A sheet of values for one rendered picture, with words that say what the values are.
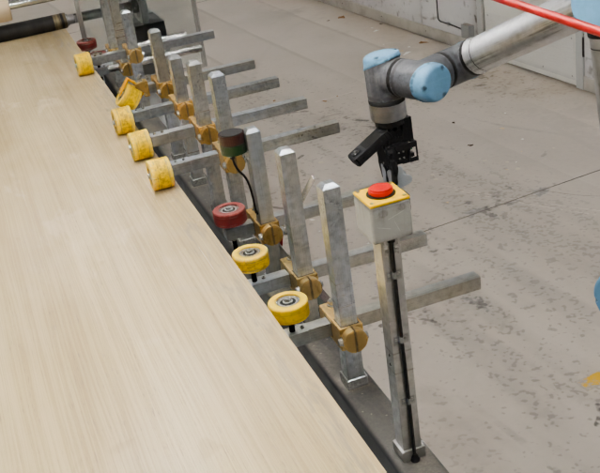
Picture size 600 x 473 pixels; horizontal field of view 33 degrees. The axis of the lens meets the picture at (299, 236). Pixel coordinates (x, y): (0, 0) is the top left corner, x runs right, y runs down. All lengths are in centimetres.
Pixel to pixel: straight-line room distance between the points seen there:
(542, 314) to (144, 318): 188
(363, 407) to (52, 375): 60
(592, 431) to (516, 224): 137
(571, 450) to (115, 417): 159
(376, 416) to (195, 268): 52
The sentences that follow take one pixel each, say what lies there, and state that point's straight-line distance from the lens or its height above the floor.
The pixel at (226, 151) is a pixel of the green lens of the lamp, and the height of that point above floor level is 107.
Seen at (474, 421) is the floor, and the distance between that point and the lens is 313.
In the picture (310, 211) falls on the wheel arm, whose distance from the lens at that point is 250.
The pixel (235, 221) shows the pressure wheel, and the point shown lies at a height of 89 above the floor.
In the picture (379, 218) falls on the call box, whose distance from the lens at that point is 161.
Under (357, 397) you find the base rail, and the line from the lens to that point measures 206.
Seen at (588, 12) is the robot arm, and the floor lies 137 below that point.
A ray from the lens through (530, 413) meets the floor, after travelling 316.
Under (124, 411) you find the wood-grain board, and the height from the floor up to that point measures 90.
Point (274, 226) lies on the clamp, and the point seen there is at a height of 87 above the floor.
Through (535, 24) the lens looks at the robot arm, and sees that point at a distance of 227.
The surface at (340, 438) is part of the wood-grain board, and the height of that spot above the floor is 90.
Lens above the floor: 189
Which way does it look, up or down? 26 degrees down
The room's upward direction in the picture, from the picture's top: 9 degrees counter-clockwise
